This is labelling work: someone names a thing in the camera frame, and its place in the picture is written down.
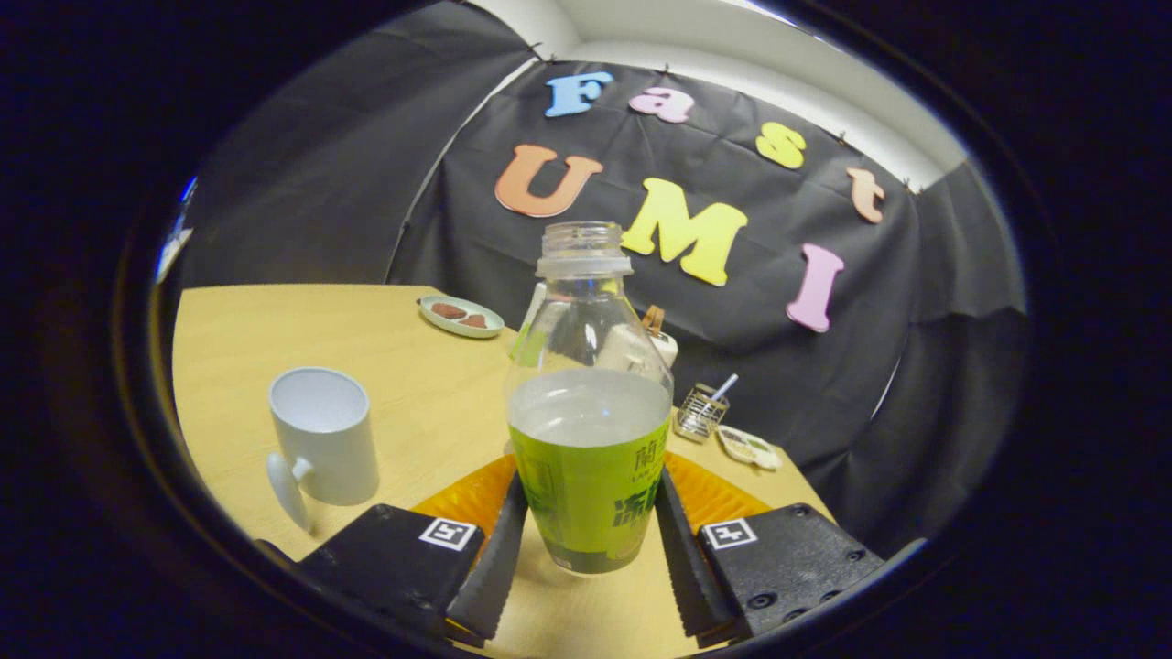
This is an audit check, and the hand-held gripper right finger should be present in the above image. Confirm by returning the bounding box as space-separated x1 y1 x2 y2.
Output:
655 451 887 642

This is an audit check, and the white toaster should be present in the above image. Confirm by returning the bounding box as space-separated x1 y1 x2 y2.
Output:
604 320 679 372

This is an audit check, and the pale green plate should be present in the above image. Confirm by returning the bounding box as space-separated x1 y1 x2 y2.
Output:
418 295 505 340

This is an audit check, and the wire mesh holder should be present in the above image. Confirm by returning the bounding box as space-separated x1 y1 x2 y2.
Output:
675 383 731 445

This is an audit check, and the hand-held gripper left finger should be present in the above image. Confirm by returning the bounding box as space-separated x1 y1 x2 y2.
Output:
298 453 530 642

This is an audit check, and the white divided dish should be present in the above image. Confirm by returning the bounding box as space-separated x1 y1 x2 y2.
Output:
715 425 782 472

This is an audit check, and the green label juice bottle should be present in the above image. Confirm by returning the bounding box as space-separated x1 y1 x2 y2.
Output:
506 221 676 576

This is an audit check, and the wooden table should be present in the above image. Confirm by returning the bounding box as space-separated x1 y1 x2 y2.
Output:
172 284 836 659

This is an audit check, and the white cup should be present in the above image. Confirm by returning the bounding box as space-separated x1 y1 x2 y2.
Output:
266 367 381 535

